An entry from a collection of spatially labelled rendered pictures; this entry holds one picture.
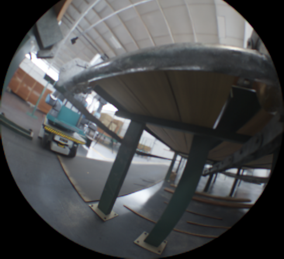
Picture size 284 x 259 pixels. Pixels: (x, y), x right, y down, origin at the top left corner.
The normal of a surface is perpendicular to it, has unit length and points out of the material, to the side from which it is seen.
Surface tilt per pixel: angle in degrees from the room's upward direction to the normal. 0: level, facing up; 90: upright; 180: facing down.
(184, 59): 158
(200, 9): 175
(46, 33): 90
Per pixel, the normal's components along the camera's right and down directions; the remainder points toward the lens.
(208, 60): -0.49, 0.67
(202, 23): -0.44, 0.88
